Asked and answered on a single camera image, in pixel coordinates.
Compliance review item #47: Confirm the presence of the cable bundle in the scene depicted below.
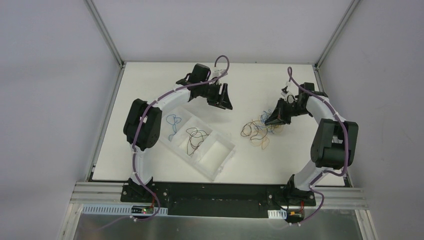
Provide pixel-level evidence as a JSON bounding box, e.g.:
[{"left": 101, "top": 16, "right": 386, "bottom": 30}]
[{"left": 240, "top": 109, "right": 286, "bottom": 151}]

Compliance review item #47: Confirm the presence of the blue cable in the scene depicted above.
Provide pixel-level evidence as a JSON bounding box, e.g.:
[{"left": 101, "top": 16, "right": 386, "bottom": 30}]
[{"left": 165, "top": 113, "right": 183, "bottom": 142}]

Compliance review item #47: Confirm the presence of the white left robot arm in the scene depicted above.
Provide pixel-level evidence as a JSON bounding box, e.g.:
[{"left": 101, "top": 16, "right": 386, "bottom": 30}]
[{"left": 123, "top": 63, "right": 233, "bottom": 203}]

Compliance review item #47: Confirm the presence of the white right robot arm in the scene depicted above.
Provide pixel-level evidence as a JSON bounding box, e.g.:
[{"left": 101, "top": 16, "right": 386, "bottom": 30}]
[{"left": 264, "top": 82, "right": 359, "bottom": 205}]

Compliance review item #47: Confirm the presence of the white foam compartment tray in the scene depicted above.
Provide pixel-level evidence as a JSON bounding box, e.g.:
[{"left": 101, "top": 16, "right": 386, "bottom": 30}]
[{"left": 159, "top": 106, "right": 236, "bottom": 182}]

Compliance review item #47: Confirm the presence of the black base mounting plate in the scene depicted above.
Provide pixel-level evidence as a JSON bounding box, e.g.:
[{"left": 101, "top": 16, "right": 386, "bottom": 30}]
[{"left": 120, "top": 180, "right": 317, "bottom": 218}]

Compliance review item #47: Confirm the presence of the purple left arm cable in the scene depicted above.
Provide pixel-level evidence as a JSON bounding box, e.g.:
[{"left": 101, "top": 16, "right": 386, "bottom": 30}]
[{"left": 130, "top": 54, "right": 231, "bottom": 223}]

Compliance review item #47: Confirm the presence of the aluminium frame rail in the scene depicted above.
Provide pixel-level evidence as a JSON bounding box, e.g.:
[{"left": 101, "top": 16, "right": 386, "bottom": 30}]
[{"left": 59, "top": 180, "right": 378, "bottom": 240}]

